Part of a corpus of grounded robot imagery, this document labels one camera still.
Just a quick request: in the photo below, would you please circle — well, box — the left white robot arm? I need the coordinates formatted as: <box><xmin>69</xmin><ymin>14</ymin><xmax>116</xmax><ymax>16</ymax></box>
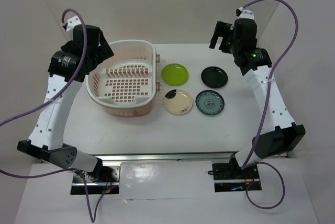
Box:
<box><xmin>17</xmin><ymin>25</ymin><xmax>114</xmax><ymax>182</ymax></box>

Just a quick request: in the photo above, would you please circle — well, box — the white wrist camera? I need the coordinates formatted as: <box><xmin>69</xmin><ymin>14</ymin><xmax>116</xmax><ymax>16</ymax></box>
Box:
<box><xmin>62</xmin><ymin>16</ymin><xmax>82</xmax><ymax>35</ymax></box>
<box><xmin>236</xmin><ymin>7</ymin><xmax>254</xmax><ymax>20</ymax></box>

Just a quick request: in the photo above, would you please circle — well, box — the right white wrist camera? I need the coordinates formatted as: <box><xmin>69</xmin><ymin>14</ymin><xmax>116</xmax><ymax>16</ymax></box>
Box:
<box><xmin>236</xmin><ymin>7</ymin><xmax>254</xmax><ymax>20</ymax></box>

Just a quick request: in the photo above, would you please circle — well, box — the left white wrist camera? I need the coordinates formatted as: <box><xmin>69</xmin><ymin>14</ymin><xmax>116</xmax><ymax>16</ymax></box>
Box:
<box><xmin>62</xmin><ymin>16</ymin><xmax>82</xmax><ymax>35</ymax></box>

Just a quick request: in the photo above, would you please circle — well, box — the white pink dish rack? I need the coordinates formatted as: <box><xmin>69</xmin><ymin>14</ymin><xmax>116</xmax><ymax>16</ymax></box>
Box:
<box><xmin>86</xmin><ymin>40</ymin><xmax>160</xmax><ymax>117</ymax></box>

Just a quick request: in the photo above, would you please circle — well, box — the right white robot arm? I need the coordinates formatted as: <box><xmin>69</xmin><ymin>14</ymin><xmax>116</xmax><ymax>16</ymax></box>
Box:
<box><xmin>209</xmin><ymin>18</ymin><xmax>306</xmax><ymax>178</ymax></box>

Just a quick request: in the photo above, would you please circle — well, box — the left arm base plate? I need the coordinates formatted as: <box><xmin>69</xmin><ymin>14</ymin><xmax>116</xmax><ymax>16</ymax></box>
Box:
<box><xmin>70</xmin><ymin>162</ymin><xmax>121</xmax><ymax>195</ymax></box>

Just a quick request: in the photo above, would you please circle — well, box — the aluminium rail frame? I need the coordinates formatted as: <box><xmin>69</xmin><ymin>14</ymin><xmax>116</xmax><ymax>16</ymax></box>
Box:
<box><xmin>96</xmin><ymin>152</ymin><xmax>233</xmax><ymax>162</ymax></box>

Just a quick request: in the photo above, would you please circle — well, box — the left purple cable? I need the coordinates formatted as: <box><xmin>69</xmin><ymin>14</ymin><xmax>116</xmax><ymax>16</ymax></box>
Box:
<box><xmin>0</xmin><ymin>8</ymin><xmax>116</xmax><ymax>223</ymax></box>

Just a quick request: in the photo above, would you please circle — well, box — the cream plate with black patch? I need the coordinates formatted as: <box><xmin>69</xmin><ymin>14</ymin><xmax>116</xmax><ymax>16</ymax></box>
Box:
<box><xmin>163</xmin><ymin>89</ymin><xmax>193</xmax><ymax>116</ymax></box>

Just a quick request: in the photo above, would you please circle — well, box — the blue floral plate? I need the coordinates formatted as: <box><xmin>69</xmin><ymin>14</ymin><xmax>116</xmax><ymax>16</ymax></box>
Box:
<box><xmin>195</xmin><ymin>90</ymin><xmax>225</xmax><ymax>116</ymax></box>

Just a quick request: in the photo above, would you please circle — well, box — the green plate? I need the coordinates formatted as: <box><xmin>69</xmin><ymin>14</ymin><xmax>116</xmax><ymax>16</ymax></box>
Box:
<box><xmin>161</xmin><ymin>63</ymin><xmax>188</xmax><ymax>86</ymax></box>

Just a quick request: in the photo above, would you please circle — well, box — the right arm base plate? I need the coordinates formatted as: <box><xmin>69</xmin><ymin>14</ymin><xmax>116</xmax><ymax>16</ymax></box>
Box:
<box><xmin>207</xmin><ymin>163</ymin><xmax>262</xmax><ymax>193</ymax></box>

